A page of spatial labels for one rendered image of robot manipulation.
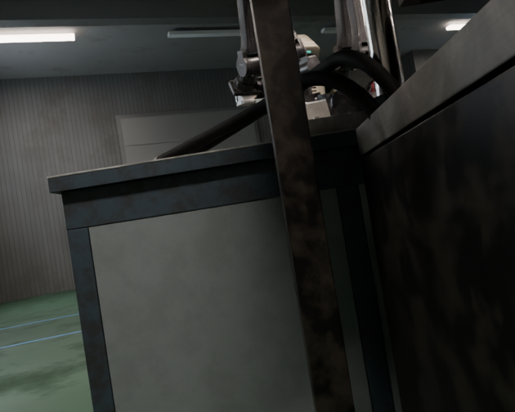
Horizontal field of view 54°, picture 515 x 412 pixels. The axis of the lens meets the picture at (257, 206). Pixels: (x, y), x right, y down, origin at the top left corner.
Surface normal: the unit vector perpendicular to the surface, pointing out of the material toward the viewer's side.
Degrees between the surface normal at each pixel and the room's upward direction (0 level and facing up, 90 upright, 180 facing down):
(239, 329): 90
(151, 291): 90
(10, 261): 90
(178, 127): 90
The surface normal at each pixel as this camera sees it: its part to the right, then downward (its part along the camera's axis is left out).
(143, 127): 0.32, -0.08
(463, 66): -0.99, 0.15
